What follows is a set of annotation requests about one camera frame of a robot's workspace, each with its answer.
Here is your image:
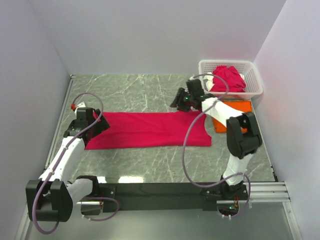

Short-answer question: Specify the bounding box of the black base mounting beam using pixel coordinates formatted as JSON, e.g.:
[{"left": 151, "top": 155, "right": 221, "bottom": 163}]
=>
[{"left": 69, "top": 182, "right": 251, "bottom": 216}]

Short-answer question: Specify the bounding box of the white cloth in basket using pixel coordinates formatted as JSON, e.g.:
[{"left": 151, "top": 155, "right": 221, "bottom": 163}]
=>
[{"left": 203, "top": 72, "right": 214, "bottom": 92}]

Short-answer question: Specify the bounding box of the aluminium front frame rail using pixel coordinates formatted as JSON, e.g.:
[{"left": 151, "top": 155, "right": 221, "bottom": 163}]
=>
[{"left": 217, "top": 181, "right": 292, "bottom": 203}]

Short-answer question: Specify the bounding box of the white plastic laundry basket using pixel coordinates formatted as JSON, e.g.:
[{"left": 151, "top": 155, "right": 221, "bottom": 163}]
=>
[{"left": 198, "top": 59, "right": 263, "bottom": 101}]

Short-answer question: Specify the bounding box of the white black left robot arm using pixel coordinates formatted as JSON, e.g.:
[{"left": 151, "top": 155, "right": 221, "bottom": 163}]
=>
[{"left": 25, "top": 107, "right": 110, "bottom": 222}]

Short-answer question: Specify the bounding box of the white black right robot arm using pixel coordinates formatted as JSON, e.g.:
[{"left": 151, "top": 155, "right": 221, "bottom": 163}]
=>
[{"left": 170, "top": 77, "right": 263, "bottom": 200}]

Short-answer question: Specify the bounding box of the folded orange t shirt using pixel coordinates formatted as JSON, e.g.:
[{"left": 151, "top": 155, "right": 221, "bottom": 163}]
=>
[{"left": 212, "top": 100, "right": 253, "bottom": 134}]

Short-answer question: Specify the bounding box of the crumpled pink shirt in basket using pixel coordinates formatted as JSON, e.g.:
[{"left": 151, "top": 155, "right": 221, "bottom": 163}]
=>
[{"left": 210, "top": 65, "right": 246, "bottom": 93}]

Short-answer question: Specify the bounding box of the pink t shirt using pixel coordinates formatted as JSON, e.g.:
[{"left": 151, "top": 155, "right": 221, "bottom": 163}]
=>
[{"left": 85, "top": 111, "right": 200, "bottom": 150}]

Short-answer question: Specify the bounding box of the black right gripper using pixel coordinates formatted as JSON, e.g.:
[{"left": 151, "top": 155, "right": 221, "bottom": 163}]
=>
[{"left": 171, "top": 88, "right": 195, "bottom": 114}]

